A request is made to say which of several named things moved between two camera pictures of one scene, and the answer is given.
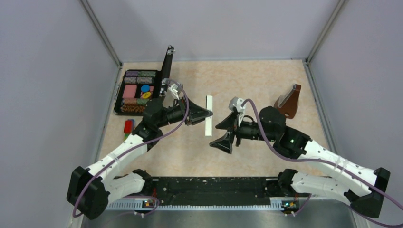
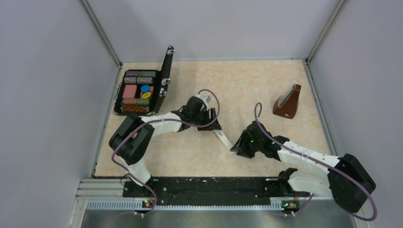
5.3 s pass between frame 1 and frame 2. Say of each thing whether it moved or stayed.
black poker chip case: stayed
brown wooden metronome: stayed
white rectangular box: moved
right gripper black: moved
